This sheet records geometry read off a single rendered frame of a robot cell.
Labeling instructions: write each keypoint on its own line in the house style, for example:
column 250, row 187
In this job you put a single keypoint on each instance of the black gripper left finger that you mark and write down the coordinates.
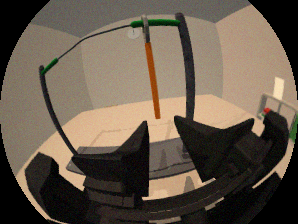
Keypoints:
column 130, row 161

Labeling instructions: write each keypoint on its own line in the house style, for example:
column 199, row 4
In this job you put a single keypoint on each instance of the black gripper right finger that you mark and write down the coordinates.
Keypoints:
column 208, row 145

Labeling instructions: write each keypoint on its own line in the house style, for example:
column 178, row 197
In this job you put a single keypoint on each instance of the orange handle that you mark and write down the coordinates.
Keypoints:
column 152, row 70

